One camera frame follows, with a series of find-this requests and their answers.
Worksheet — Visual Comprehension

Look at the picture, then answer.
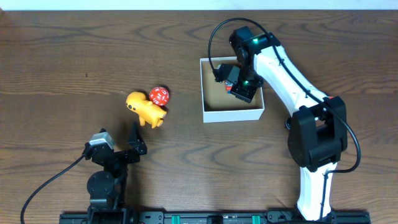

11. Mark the red and grey toy truck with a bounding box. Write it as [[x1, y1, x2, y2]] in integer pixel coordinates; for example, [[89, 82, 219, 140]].
[[224, 80, 233, 94]]

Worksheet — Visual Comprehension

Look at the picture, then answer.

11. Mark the red polyhedral letter ball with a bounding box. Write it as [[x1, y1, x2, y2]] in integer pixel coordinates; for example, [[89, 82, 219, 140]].
[[149, 86, 170, 106]]

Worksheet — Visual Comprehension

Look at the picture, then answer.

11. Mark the black cable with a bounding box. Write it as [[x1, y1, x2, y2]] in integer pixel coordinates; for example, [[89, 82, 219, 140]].
[[207, 17, 362, 174], [20, 154, 86, 224]]

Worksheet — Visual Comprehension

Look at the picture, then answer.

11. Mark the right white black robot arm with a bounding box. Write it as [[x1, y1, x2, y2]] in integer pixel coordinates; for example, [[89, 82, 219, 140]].
[[228, 26, 347, 221]]

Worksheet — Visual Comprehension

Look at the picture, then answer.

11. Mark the right black cable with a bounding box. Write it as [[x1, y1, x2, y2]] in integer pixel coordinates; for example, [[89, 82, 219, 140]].
[[207, 17, 362, 174]]

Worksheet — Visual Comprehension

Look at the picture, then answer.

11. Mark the black round wheel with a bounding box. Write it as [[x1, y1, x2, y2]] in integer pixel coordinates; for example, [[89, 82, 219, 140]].
[[285, 117, 292, 131]]

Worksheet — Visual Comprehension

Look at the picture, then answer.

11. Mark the orange toy dog figure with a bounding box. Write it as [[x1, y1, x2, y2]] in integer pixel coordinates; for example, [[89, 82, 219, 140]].
[[126, 91, 167, 129]]

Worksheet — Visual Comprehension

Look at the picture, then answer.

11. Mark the white cardboard box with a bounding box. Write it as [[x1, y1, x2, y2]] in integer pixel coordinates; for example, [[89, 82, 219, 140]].
[[200, 58, 265, 123]]

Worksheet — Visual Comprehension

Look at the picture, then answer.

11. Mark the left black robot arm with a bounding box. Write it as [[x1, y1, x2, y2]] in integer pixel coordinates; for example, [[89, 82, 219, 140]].
[[83, 123, 147, 210]]

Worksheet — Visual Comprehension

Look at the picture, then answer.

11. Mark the left black cable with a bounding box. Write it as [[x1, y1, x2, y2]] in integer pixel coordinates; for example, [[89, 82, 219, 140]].
[[20, 154, 86, 224]]

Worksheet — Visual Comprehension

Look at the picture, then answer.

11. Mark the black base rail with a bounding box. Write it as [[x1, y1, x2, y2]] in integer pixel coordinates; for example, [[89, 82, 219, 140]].
[[58, 210, 371, 224]]

